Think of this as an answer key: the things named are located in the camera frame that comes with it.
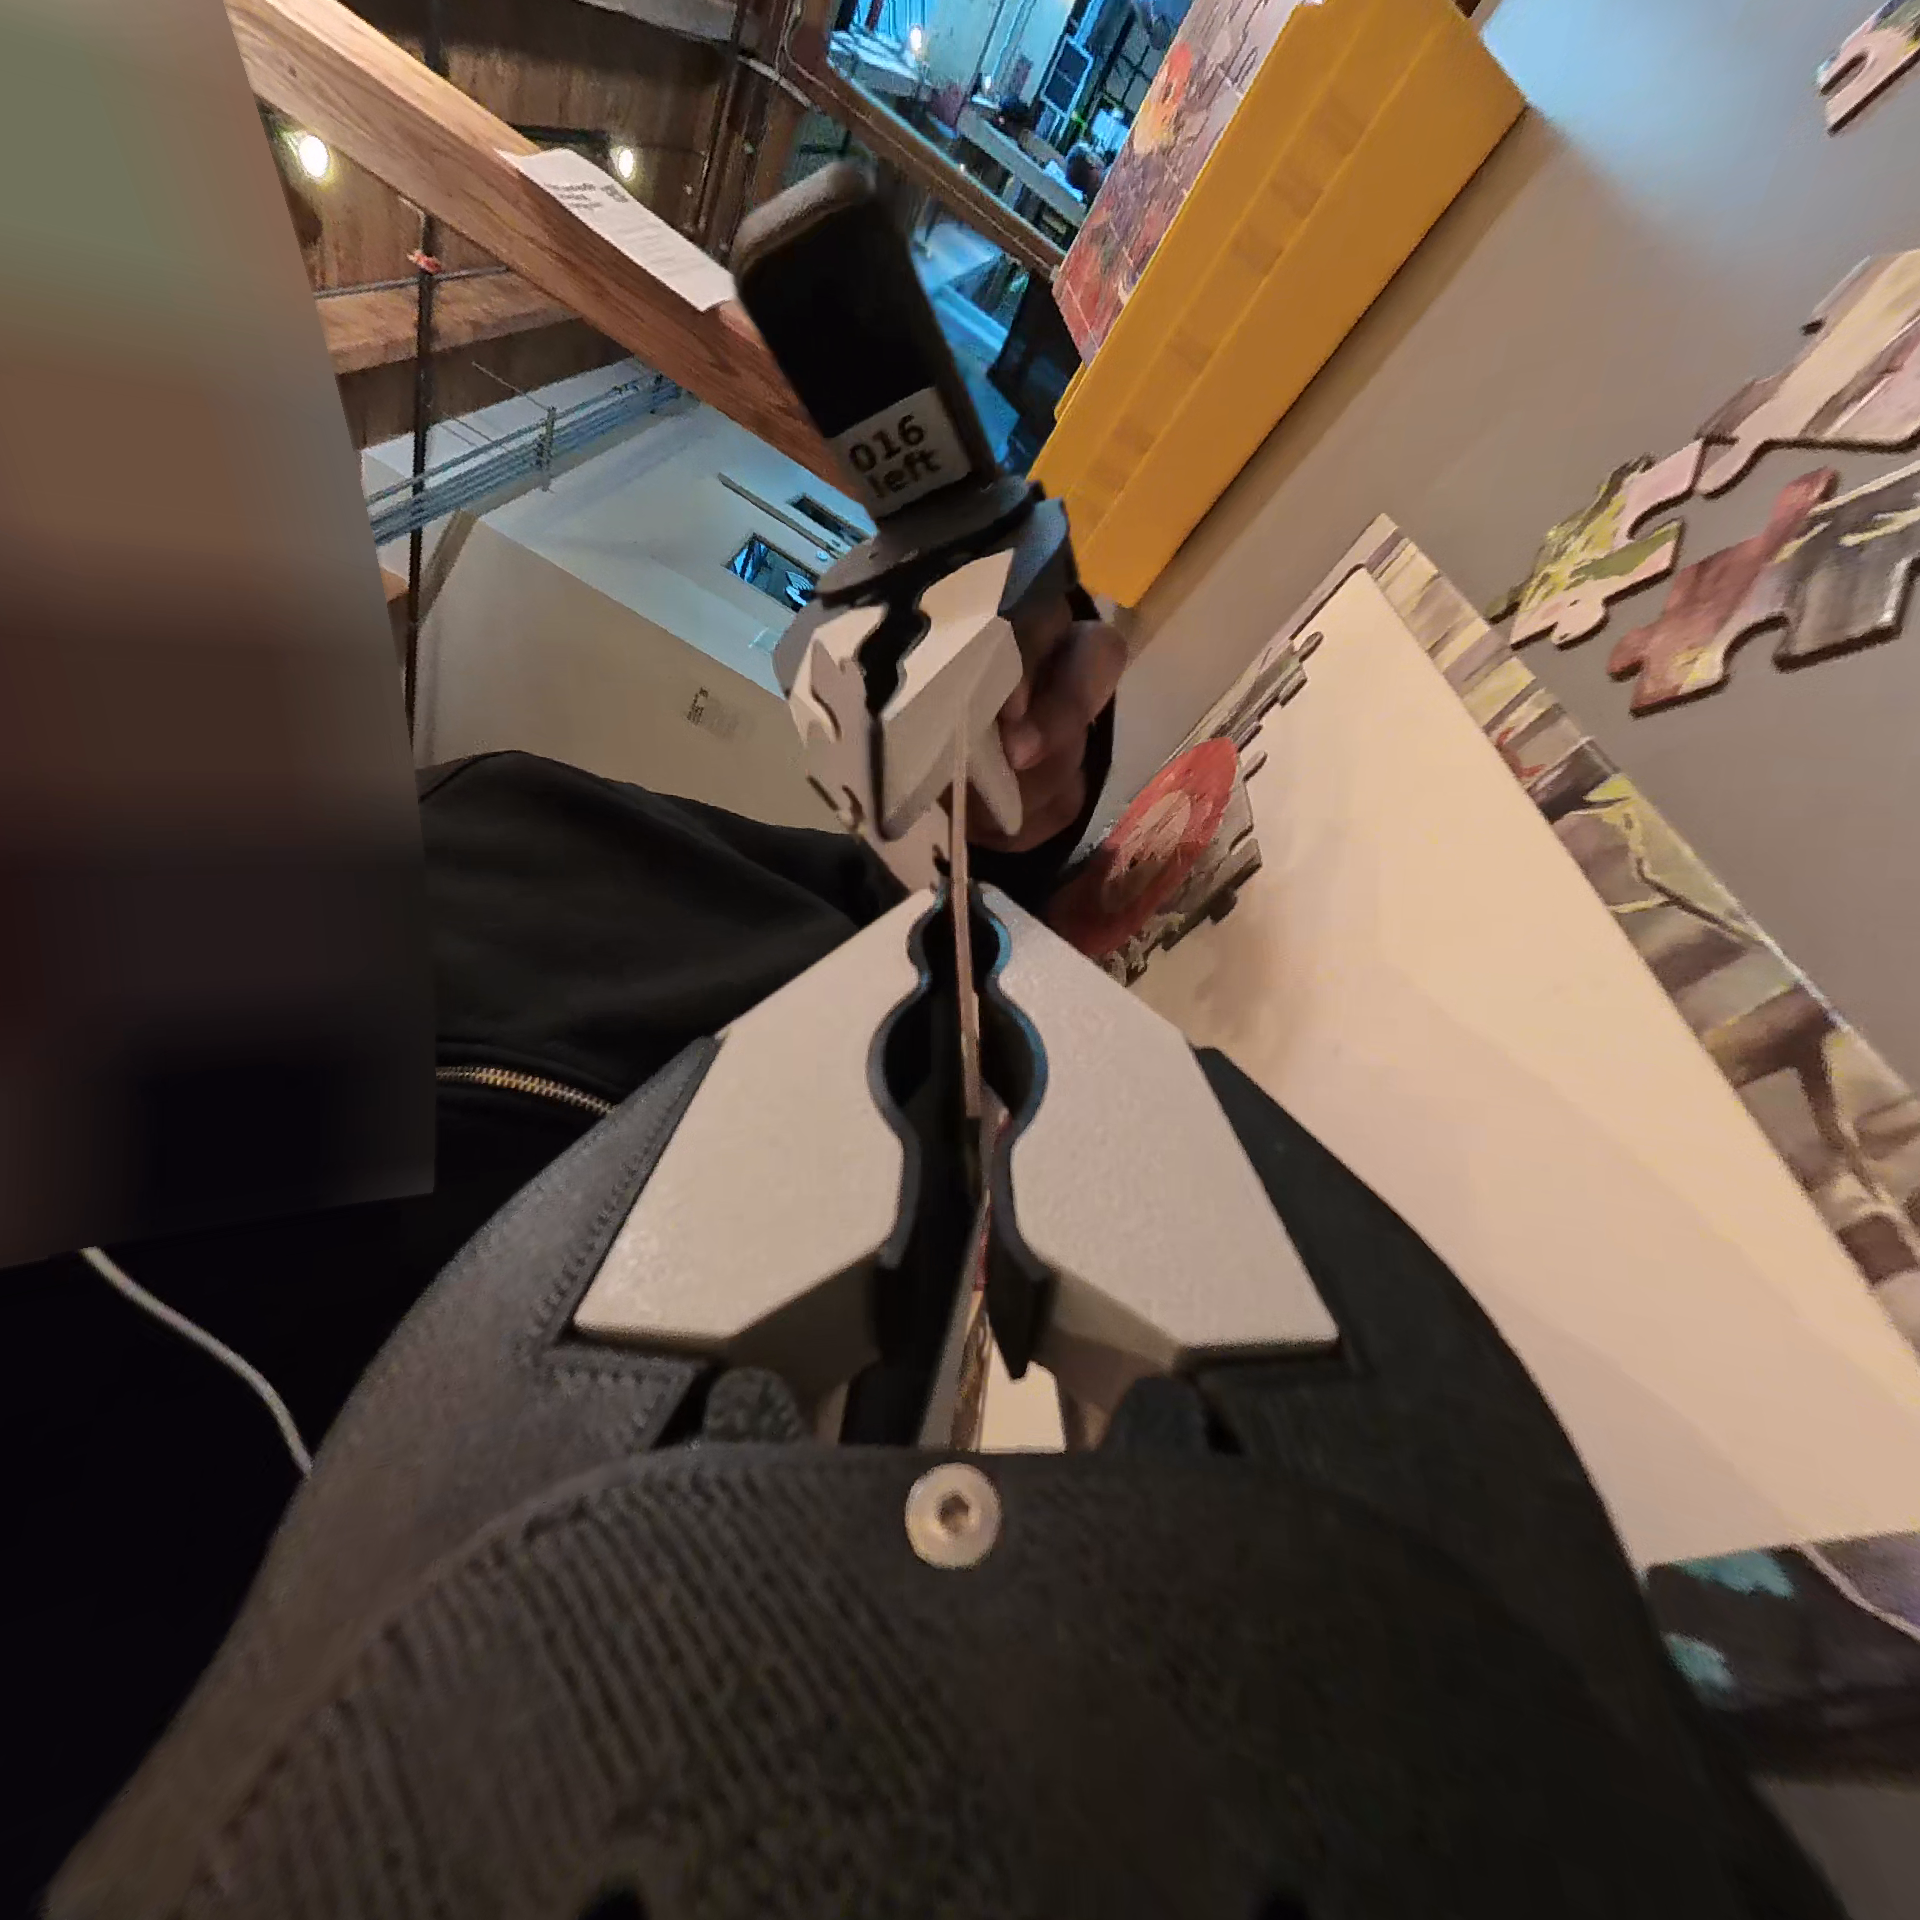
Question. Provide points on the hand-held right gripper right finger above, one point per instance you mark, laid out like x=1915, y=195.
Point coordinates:
x=1171, y=1201

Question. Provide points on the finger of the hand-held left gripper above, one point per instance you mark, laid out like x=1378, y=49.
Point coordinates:
x=960, y=646
x=825, y=675

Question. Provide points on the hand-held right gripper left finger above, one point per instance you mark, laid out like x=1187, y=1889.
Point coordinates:
x=733, y=1201

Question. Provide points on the brown and green puzzle piece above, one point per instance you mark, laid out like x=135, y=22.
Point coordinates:
x=979, y=1320

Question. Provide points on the printed frame puzzle tray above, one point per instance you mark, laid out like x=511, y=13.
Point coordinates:
x=1425, y=974

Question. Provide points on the person's left hand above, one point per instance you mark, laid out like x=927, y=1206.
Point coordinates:
x=1072, y=705

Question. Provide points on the white glass door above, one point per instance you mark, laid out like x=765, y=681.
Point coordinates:
x=786, y=546

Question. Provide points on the white paper label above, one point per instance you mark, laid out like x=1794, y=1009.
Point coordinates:
x=615, y=225

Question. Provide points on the assembled lion puzzle section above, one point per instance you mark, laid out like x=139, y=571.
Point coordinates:
x=1171, y=839

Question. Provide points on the person in black jacket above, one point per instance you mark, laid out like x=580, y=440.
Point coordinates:
x=628, y=931

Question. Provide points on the puzzle box with pictures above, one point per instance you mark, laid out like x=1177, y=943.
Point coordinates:
x=1155, y=182

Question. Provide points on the wooden column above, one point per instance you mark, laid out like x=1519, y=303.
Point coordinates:
x=495, y=195

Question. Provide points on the yellow plastic bin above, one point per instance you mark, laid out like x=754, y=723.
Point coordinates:
x=1290, y=271

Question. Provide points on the scattered loose puzzle pieces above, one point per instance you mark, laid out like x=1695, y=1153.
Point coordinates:
x=1770, y=586

